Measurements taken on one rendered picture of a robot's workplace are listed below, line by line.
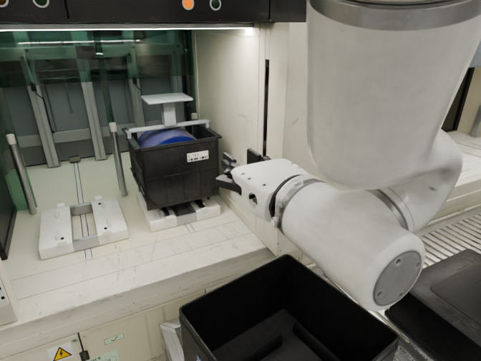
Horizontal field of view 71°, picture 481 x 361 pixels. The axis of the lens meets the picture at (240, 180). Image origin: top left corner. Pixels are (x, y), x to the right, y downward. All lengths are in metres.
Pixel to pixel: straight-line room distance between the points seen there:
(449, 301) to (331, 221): 0.56
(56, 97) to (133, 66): 0.49
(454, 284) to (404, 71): 0.78
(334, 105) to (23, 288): 0.82
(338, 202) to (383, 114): 0.19
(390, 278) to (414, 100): 0.19
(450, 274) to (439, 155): 0.70
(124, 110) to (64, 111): 0.23
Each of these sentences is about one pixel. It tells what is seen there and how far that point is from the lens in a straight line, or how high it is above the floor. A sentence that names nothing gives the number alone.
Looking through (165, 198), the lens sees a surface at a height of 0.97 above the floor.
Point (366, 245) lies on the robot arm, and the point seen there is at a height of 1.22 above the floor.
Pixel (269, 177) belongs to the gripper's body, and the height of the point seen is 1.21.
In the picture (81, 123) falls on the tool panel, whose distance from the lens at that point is 1.56.
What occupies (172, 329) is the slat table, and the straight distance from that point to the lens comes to 0.86.
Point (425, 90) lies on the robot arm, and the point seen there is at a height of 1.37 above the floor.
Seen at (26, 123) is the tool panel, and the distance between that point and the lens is 1.57.
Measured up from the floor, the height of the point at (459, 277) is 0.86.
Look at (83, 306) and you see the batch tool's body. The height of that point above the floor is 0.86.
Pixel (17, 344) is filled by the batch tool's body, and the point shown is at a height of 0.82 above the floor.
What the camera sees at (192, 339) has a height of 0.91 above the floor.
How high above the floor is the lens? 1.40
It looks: 25 degrees down
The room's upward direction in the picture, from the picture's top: straight up
